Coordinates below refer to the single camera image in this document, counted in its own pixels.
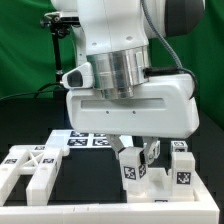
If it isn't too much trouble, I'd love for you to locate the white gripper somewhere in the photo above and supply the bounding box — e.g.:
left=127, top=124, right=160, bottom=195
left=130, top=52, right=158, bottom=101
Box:
left=66, top=74, right=199, bottom=165

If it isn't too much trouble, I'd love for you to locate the white chair seat plate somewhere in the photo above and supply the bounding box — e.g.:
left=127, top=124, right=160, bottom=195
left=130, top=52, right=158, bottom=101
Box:
left=126, top=168, right=172, bottom=203

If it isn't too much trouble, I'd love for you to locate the white chair back ladder part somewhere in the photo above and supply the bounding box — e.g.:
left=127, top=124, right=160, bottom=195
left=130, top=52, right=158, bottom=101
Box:
left=0, top=145, right=66, bottom=206

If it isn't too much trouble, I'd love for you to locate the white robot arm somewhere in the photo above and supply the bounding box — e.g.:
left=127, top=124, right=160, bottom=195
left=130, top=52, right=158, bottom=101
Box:
left=51, top=0, right=205, bottom=163

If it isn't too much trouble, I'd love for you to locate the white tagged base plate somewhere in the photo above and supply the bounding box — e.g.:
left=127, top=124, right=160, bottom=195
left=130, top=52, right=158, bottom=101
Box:
left=45, top=129, right=135, bottom=151

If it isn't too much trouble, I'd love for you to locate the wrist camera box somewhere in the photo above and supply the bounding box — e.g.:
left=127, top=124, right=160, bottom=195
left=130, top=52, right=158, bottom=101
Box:
left=62, top=62, right=94, bottom=89

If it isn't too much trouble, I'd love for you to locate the white frame wall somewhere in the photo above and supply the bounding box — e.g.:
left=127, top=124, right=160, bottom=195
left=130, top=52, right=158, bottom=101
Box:
left=0, top=171, right=219, bottom=224

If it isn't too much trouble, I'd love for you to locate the black cable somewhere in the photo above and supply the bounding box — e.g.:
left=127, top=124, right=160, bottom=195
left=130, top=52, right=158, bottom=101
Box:
left=0, top=83, right=64, bottom=102

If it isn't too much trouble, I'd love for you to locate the black camera stand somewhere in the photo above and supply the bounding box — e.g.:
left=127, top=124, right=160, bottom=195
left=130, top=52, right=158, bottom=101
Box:
left=40, top=15, right=80, bottom=84

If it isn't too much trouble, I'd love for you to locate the grey mounted camera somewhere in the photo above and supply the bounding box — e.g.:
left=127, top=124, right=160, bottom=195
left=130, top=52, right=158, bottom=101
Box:
left=44, top=11, right=79, bottom=24

